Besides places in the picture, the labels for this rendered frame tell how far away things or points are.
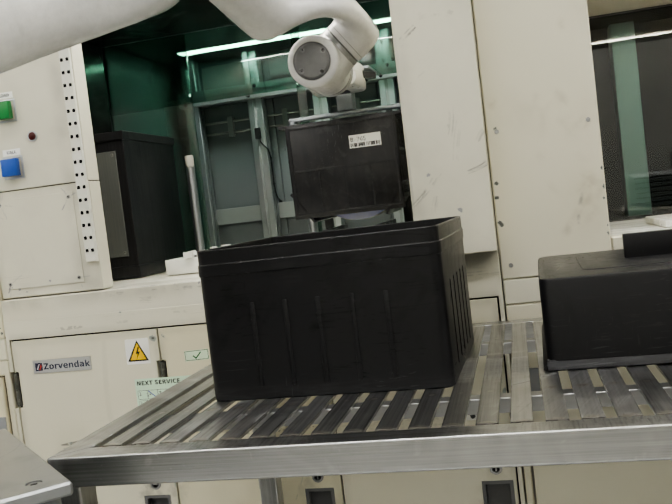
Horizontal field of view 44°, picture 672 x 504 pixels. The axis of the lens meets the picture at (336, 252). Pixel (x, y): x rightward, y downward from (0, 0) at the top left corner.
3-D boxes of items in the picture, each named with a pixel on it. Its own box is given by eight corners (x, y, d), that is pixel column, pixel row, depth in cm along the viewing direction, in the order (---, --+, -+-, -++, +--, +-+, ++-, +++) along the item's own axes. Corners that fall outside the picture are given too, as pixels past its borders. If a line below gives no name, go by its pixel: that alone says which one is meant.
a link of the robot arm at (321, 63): (331, 33, 144) (294, 70, 146) (317, 18, 131) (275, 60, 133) (364, 68, 144) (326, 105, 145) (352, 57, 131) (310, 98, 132)
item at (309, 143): (289, 241, 158) (269, 75, 156) (314, 234, 178) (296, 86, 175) (416, 227, 152) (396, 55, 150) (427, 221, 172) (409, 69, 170)
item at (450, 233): (284, 354, 120) (270, 237, 119) (475, 339, 114) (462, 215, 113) (211, 402, 94) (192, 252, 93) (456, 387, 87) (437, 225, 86)
